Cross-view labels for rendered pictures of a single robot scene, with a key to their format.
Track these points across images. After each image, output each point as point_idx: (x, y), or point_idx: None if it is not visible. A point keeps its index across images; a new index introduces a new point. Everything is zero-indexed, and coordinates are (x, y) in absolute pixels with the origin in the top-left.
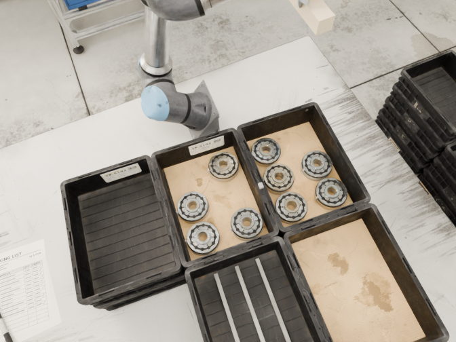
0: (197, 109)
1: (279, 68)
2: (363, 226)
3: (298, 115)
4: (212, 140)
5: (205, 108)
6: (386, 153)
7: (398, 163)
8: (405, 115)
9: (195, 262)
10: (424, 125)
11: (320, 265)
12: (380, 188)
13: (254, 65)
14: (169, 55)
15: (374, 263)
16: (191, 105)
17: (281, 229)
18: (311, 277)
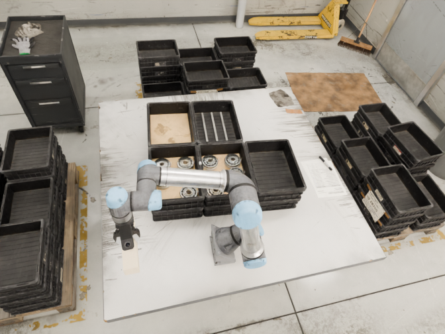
0: (225, 228)
1: (148, 285)
2: None
3: None
4: None
5: (220, 232)
6: None
7: (105, 192)
8: (49, 268)
9: (238, 142)
10: (49, 246)
11: (180, 142)
12: (125, 182)
13: (167, 295)
14: (242, 251)
15: (155, 138)
16: (229, 228)
17: (196, 144)
18: (186, 139)
